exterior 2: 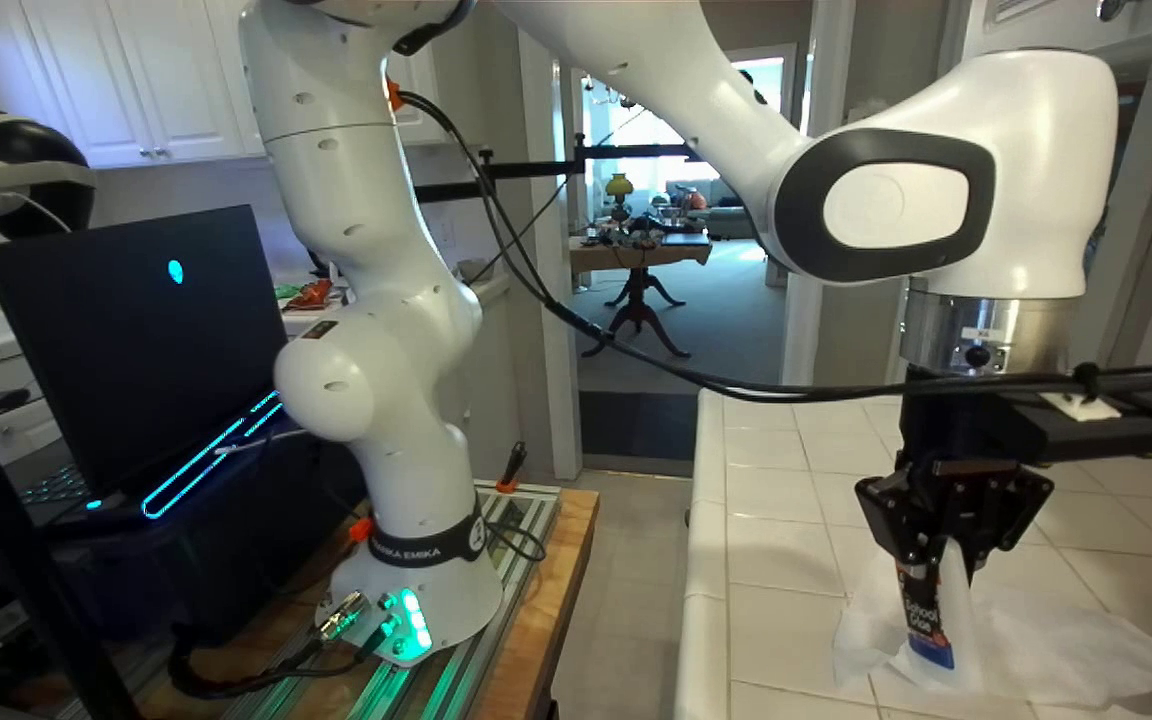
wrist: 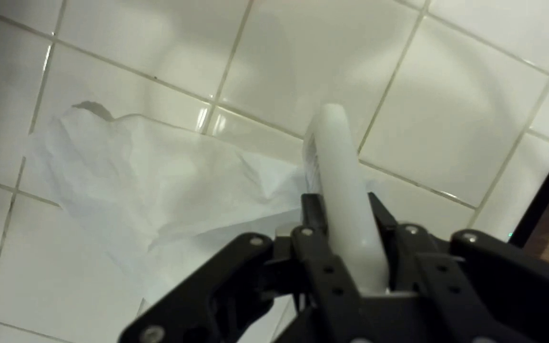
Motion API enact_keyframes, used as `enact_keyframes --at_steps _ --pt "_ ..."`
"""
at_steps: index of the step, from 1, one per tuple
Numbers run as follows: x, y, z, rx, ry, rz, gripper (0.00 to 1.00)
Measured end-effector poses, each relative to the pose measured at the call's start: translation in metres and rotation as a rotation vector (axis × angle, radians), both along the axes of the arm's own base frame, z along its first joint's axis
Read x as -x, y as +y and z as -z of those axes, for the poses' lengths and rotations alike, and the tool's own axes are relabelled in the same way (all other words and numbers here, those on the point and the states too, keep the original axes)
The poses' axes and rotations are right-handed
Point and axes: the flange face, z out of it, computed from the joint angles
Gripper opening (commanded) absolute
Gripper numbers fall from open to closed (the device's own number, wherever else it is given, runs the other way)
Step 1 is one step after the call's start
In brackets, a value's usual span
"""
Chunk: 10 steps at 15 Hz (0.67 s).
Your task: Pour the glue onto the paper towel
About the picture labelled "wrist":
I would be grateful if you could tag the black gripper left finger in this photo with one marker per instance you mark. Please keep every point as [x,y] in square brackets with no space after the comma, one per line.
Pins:
[223,286]

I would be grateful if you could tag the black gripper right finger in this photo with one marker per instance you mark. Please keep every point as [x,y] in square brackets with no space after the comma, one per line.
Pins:
[490,291]

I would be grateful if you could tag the white glue bottle orange cap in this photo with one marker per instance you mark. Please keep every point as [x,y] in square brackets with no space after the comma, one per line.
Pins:
[344,190]

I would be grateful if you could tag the white paper towel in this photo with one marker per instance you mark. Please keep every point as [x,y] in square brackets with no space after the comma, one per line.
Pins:
[161,190]

